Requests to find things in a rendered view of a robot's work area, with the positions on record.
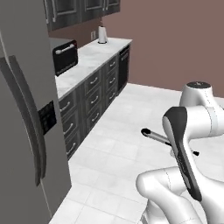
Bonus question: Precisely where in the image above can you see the black microwave oven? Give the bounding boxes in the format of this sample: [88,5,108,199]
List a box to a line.
[48,38,80,78]

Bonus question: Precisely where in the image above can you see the dark drawer cupboard run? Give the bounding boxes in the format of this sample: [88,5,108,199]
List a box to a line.
[58,52,121,160]

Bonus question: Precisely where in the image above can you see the black dishwasher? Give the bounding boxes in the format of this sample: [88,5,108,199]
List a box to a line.
[116,45,131,96]

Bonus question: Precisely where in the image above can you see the white paper towel roll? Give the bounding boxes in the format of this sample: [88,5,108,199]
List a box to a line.
[97,25,109,45]

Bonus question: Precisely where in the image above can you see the grey fridge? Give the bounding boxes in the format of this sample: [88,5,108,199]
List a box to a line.
[0,0,73,224]

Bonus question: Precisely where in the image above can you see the dark wall cupboard run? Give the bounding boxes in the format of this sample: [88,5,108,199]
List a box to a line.
[43,0,121,32]

